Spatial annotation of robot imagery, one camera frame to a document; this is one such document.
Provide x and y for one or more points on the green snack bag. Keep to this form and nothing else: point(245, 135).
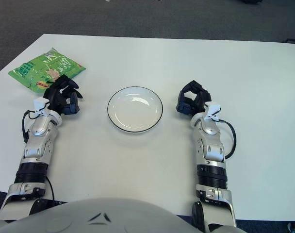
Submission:
point(40, 68)

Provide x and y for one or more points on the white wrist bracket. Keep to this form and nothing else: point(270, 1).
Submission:
point(39, 103)
point(213, 111)

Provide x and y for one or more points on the white plate with black rim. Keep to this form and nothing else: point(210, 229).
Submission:
point(135, 111)

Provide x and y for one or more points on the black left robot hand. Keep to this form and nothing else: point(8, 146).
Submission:
point(56, 97)

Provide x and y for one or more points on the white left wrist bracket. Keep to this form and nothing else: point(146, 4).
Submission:
point(39, 103)

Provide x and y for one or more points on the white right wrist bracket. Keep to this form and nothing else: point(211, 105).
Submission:
point(213, 111)

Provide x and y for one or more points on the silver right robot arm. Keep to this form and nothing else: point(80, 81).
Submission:
point(210, 150)

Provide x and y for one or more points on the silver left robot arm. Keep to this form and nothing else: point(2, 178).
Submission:
point(38, 145)

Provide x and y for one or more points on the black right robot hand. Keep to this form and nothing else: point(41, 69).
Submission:
point(201, 99)

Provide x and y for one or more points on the grey robot torso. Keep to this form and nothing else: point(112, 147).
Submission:
point(101, 218)

